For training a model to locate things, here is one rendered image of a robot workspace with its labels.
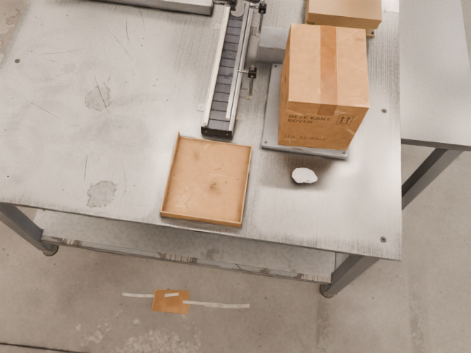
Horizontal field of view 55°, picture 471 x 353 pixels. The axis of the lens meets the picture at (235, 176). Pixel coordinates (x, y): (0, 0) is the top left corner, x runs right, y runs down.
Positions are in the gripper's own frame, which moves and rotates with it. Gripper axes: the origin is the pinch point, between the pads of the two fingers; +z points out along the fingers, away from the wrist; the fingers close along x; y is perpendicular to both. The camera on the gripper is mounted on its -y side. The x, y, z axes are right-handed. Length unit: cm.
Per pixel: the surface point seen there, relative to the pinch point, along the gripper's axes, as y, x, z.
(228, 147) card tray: -5, 51, -10
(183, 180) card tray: 8, 64, -18
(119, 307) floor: 38, 135, 38
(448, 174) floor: -122, 52, 86
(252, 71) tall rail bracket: -9.5, 24.4, -10.1
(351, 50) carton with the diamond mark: -39.3, 15.4, -22.5
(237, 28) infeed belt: -1.0, 6.0, 10.7
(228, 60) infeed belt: 0.4, 19.8, 2.7
